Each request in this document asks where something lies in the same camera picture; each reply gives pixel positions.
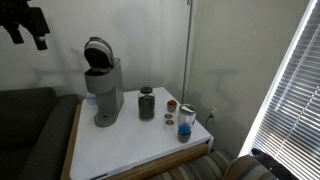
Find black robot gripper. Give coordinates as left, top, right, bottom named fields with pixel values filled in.
left=0, top=0, right=51, bottom=51

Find grey coffee maker lid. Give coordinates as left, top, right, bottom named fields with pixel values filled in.
left=83, top=36, right=115, bottom=71

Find grey single-serve coffee maker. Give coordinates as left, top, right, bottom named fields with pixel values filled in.
left=83, top=36, right=125, bottom=128

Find blue and white tea box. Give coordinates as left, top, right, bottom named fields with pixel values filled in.
left=85, top=92, right=99, bottom=110

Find dark grey sofa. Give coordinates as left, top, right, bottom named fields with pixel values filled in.
left=0, top=87, right=81, bottom=180

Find white board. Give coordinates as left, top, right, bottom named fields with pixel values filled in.
left=69, top=86, right=215, bottom=180

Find thin metal pole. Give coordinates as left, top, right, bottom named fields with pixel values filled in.
left=181, top=0, right=195, bottom=104

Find small pot with red top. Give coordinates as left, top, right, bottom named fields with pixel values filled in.
left=166, top=99, right=178, bottom=113

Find clear jar with silver lid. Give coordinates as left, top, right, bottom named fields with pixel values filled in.
left=177, top=103, right=197, bottom=128

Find blue plant in grey pot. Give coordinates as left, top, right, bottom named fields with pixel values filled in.
left=177, top=123, right=192, bottom=144

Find brown wooden table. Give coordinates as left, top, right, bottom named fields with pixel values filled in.
left=59, top=103, right=215, bottom=180

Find striped sofa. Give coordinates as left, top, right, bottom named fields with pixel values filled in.
left=146, top=149, right=280, bottom=180

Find black object by window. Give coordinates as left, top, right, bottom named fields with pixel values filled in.
left=251, top=147, right=298, bottom=180

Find white window blinds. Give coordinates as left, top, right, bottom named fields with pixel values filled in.
left=251, top=3, right=320, bottom=180

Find black plugged wall cable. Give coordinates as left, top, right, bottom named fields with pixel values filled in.
left=204, top=113, right=215, bottom=132

